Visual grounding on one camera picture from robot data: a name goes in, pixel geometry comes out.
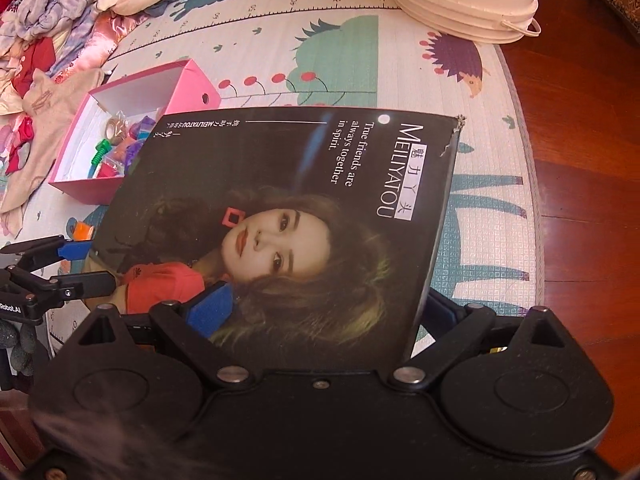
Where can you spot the black portrait print box lid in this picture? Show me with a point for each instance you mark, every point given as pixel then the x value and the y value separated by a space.
pixel 280 220

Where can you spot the red pink garment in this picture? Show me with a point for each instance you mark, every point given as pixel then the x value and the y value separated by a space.
pixel 15 147

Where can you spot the printed play mat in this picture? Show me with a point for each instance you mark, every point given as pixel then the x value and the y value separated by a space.
pixel 350 50

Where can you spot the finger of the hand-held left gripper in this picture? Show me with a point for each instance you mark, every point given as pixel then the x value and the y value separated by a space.
pixel 87 284
pixel 75 251

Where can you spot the purple plastic toy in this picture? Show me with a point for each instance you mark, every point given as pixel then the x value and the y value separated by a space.
pixel 141 125

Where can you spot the purple white tie-dye garment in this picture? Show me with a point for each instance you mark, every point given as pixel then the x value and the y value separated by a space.
pixel 50 15

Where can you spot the orange plastic toy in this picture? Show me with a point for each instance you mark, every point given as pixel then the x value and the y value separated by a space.
pixel 82 232

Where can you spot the person's left hand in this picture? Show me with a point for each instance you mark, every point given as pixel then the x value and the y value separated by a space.
pixel 17 347

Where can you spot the green toy bolt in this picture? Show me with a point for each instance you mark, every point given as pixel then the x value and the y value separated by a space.
pixel 99 157

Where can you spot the floral satin cloth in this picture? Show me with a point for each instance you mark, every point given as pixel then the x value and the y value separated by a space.
pixel 85 52

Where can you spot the beige garment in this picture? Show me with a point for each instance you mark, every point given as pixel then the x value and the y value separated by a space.
pixel 47 125

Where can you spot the brown tape roll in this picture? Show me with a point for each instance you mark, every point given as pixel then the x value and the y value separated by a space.
pixel 116 128

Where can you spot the pink cardboard box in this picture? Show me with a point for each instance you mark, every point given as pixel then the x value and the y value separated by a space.
pixel 150 105

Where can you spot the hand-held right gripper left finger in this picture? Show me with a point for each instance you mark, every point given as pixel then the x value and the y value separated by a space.
pixel 212 307

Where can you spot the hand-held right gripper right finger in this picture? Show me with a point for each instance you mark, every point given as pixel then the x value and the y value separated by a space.
pixel 462 327

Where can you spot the red plastic toy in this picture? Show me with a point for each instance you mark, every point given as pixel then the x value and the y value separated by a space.
pixel 112 168

